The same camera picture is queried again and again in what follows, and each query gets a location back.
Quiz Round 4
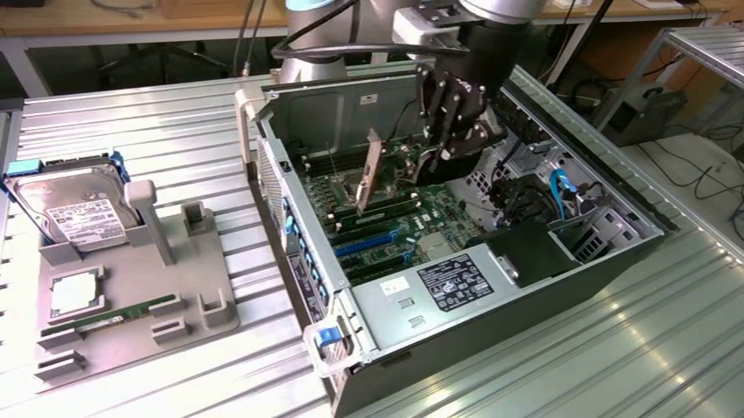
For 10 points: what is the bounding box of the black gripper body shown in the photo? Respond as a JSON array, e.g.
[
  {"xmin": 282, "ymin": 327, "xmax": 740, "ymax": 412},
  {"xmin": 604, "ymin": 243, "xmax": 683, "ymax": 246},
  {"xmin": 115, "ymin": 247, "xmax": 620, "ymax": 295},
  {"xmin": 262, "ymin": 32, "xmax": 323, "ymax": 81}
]
[{"xmin": 433, "ymin": 20, "xmax": 533, "ymax": 119}]

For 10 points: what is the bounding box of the black graphics card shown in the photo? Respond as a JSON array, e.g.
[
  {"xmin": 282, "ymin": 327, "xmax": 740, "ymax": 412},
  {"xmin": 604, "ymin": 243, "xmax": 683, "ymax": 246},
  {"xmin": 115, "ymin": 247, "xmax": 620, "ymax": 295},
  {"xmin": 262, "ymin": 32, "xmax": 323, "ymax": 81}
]
[{"xmin": 353, "ymin": 127, "xmax": 485, "ymax": 218}]

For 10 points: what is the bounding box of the metal disk bay cage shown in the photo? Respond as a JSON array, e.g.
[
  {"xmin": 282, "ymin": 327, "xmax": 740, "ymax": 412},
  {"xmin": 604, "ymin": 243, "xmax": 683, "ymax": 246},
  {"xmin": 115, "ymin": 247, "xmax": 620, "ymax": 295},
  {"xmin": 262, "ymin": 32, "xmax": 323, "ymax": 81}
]
[{"xmin": 463, "ymin": 82, "xmax": 554, "ymax": 221}]

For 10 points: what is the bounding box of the installed black RAM stick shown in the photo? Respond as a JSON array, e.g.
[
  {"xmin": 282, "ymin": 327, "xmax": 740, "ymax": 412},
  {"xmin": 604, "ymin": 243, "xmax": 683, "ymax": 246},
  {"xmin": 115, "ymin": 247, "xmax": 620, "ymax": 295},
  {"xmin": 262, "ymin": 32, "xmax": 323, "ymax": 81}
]
[{"xmin": 333, "ymin": 196, "xmax": 421, "ymax": 231}]

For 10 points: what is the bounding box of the green motherboard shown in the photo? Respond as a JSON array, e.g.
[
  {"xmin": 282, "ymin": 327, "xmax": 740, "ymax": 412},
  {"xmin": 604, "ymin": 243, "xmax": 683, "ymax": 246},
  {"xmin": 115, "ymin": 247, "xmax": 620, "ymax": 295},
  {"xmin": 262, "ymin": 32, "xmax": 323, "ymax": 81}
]
[{"xmin": 301, "ymin": 138, "xmax": 485, "ymax": 289}]

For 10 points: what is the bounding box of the CPU socket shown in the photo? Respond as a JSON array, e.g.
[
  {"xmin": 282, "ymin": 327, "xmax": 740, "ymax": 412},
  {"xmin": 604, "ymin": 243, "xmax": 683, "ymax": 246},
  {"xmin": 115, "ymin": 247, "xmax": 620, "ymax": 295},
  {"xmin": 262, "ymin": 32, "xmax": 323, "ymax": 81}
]
[{"xmin": 339, "ymin": 173, "xmax": 365, "ymax": 206}]

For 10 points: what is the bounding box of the silver chipset heatsink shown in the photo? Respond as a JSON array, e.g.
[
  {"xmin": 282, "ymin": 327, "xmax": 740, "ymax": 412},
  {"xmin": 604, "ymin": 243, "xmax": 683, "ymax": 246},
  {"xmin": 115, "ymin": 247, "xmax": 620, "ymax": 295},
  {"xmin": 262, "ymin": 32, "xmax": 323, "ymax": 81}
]
[{"xmin": 419, "ymin": 234, "xmax": 462, "ymax": 259}]

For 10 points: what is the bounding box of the black plastic air shroud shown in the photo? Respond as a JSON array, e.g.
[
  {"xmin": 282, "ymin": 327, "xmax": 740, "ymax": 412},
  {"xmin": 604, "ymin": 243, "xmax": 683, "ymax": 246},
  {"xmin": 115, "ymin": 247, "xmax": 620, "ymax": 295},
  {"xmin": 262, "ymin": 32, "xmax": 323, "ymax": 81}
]
[{"xmin": 483, "ymin": 226, "xmax": 584, "ymax": 289}]

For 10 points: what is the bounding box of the black box on floor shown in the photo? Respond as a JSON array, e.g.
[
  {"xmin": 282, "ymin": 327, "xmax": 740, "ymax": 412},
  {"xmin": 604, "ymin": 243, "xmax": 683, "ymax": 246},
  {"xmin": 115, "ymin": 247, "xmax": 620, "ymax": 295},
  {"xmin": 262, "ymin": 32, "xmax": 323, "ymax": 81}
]
[{"xmin": 596, "ymin": 85, "xmax": 688, "ymax": 148}]

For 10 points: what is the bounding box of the blue expansion slot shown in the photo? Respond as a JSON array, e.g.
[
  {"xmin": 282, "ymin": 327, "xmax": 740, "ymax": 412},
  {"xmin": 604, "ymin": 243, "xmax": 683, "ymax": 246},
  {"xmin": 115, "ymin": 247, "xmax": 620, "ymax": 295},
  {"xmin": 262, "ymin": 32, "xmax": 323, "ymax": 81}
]
[{"xmin": 333, "ymin": 232, "xmax": 399, "ymax": 259}]

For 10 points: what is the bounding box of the grey power supply unit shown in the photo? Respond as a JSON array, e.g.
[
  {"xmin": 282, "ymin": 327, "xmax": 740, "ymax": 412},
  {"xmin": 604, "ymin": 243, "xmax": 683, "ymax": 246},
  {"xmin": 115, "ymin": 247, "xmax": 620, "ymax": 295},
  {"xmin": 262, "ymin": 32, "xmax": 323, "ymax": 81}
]
[{"xmin": 350, "ymin": 242, "xmax": 520, "ymax": 354}]

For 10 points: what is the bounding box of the open grey PC case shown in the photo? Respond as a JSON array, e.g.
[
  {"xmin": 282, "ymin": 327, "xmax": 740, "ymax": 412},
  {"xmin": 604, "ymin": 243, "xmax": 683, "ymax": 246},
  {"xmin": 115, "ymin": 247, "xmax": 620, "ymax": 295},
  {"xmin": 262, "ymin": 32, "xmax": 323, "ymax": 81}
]
[{"xmin": 234, "ymin": 60, "xmax": 683, "ymax": 417}]

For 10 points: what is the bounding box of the black chair base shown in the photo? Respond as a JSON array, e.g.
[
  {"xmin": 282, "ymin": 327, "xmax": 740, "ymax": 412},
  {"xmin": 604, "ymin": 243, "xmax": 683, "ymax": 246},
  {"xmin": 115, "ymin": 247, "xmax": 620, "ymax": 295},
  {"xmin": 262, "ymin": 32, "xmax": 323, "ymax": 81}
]
[{"xmin": 96, "ymin": 41, "xmax": 228, "ymax": 84}]

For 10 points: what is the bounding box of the wooden desk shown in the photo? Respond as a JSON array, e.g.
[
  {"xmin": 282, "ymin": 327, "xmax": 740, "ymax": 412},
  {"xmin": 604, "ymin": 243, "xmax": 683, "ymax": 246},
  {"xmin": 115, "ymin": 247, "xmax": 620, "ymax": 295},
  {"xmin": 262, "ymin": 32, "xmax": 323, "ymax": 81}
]
[{"xmin": 0, "ymin": 0, "xmax": 729, "ymax": 37}]

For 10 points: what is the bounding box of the silver hard disk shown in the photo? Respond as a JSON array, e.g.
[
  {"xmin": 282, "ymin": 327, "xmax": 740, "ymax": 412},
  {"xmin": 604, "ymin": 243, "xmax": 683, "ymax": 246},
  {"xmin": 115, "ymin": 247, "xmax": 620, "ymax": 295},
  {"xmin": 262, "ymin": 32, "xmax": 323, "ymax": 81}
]
[{"xmin": 4, "ymin": 161, "xmax": 146, "ymax": 253}]

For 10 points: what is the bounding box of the grey plastic parts rack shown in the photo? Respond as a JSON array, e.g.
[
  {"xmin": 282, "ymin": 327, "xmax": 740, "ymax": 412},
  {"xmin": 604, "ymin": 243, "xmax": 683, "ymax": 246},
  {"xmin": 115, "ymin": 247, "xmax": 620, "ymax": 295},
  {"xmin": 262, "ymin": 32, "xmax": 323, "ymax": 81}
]
[{"xmin": 31, "ymin": 179, "xmax": 243, "ymax": 393}]

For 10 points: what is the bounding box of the blue disk carrier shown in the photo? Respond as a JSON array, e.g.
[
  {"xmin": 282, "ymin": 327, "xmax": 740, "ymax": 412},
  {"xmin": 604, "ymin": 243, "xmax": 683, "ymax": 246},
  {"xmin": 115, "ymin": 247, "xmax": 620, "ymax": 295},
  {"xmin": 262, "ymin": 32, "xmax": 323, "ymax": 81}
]
[{"xmin": 0, "ymin": 147, "xmax": 130, "ymax": 206}]

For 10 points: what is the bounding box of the green RAM stick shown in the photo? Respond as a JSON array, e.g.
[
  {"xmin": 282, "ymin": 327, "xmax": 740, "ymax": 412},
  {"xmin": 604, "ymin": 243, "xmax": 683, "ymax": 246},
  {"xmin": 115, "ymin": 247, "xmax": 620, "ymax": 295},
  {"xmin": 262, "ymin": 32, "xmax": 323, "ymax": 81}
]
[{"xmin": 43, "ymin": 295, "xmax": 179, "ymax": 334}]

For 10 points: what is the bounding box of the silver CPU chip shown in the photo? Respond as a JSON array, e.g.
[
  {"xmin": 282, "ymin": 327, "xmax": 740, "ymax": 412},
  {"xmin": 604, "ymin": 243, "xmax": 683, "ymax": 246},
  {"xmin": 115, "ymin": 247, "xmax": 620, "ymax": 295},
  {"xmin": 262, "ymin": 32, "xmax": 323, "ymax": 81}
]
[{"xmin": 49, "ymin": 273, "xmax": 101, "ymax": 318}]

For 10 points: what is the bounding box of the blue SATA wire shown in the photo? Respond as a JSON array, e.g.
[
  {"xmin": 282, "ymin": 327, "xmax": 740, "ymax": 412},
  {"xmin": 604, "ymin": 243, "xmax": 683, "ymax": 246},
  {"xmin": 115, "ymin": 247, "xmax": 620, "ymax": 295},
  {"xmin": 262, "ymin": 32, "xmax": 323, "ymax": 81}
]
[{"xmin": 548, "ymin": 168, "xmax": 581, "ymax": 224}]

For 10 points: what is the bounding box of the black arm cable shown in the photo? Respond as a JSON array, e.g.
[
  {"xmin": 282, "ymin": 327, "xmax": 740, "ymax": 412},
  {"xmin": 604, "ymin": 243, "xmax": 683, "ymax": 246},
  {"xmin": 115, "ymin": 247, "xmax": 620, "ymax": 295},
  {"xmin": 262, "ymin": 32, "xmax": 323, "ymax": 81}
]
[{"xmin": 270, "ymin": 0, "xmax": 473, "ymax": 61}]

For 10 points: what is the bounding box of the hanging grey cable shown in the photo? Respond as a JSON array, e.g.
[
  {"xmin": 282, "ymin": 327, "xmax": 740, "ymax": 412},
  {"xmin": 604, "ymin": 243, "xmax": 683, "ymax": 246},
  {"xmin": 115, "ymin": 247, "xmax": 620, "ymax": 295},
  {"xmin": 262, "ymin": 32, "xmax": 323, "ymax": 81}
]
[{"xmin": 231, "ymin": 0, "xmax": 260, "ymax": 78}]

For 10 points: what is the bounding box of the aluminium frame table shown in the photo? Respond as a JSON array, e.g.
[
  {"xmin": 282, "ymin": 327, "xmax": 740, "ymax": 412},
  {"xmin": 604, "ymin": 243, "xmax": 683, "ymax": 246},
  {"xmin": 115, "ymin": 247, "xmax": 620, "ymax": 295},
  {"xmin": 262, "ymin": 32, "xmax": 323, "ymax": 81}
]
[{"xmin": 632, "ymin": 27, "xmax": 744, "ymax": 111}]

